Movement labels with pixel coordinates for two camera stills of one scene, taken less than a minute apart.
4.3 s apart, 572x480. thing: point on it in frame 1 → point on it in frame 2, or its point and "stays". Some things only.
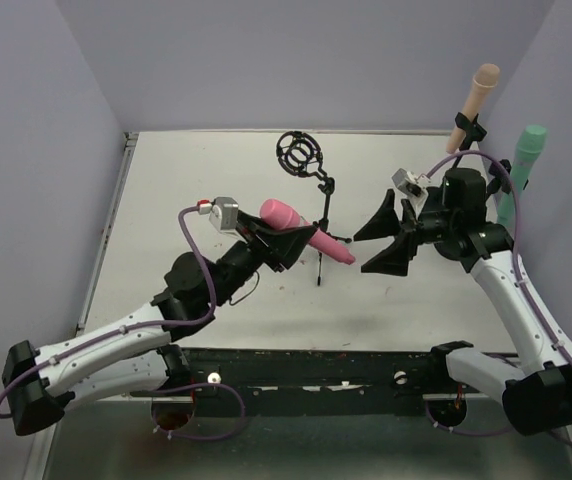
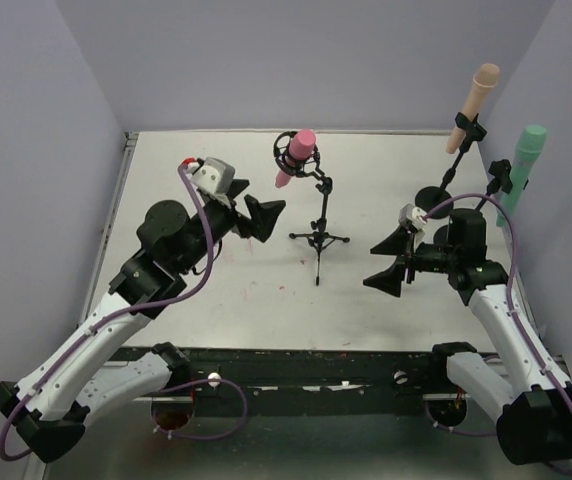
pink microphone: [282, 216] → [301, 147]
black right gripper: [411, 231] → [410, 260]
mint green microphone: [530, 144] stays
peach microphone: [485, 78] stays
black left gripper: [264, 248] → [239, 216]
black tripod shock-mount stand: [298, 155] stays
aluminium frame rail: [153, 399] stays
